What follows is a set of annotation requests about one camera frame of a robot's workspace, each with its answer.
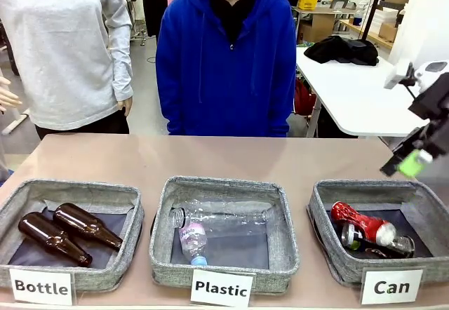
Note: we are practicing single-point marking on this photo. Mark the grey sweater left forearm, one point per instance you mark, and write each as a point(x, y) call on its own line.
point(122, 75)

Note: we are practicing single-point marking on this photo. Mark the plastic bottle pink label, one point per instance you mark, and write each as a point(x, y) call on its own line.
point(194, 240)

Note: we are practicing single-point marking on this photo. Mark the grey fabric basket plastic label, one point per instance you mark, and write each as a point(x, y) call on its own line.
point(217, 278)

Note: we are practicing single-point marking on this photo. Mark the wooden shelf board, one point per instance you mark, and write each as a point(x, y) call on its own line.
point(368, 33)

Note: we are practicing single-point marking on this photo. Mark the beige wooden pole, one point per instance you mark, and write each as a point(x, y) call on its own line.
point(15, 122)

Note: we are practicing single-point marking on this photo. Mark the white Plastic label card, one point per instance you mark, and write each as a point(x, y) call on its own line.
point(221, 288)

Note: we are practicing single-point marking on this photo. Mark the wooden workbench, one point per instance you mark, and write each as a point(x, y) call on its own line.
point(322, 10)

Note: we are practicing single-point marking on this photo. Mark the grey sweater person left hand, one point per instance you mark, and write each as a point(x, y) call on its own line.
point(127, 106)

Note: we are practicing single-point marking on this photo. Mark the white Can label card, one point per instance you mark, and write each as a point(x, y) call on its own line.
point(391, 286)

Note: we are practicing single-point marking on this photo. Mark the brown glass bottle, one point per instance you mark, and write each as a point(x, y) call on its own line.
point(80, 222)
point(42, 233)

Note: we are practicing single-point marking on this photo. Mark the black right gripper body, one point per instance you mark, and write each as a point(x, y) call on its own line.
point(438, 113)

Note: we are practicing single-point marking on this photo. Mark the grey fabric basket can label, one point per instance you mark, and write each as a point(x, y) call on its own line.
point(322, 219)

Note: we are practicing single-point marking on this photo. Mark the large cardboard box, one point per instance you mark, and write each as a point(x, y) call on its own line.
point(319, 27)

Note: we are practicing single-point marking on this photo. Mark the black hanging garment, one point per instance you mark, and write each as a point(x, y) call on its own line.
point(152, 1)

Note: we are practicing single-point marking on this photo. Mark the small cardboard box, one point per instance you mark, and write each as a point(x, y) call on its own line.
point(388, 31)

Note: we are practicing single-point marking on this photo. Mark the clear crushed plastic bottle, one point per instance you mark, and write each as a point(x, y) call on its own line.
point(228, 215)

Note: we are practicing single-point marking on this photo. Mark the white foam box stack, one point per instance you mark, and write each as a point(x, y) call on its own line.
point(384, 19)

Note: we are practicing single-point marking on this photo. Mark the blue hoodie left forearm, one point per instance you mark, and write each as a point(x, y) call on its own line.
point(279, 92)

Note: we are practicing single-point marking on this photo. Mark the blue hoodie right forearm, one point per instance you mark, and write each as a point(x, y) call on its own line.
point(172, 99)

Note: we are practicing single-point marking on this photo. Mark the pale bare hand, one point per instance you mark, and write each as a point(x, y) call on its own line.
point(8, 96)

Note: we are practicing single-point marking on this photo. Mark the red bag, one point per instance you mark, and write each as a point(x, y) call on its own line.
point(304, 96)

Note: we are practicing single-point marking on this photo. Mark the black cloth pile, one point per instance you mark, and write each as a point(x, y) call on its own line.
point(342, 50)

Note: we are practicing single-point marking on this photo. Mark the grey fabric basket bottle label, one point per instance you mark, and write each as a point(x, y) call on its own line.
point(115, 271)

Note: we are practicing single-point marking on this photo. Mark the person in blue hoodie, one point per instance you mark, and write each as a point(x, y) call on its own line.
point(228, 89)

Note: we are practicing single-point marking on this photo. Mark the person in grey sweater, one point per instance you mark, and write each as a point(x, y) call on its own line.
point(63, 43)

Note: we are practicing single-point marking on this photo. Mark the white Bottle label card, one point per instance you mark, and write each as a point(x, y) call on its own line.
point(42, 286)

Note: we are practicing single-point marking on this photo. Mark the yellow plastic crate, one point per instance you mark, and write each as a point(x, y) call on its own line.
point(308, 1)

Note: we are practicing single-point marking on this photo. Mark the black crushed drink can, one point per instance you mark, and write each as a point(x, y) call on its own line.
point(396, 248)

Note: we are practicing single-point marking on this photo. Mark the white side table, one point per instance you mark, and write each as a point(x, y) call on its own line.
point(350, 92)

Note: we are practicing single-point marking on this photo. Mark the black tripod pole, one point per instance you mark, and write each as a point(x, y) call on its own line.
point(372, 5)

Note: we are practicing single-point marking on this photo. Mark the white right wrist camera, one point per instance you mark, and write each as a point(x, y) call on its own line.
point(396, 75)

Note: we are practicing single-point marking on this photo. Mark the red crushed drink can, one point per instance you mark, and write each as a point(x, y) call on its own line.
point(358, 219)

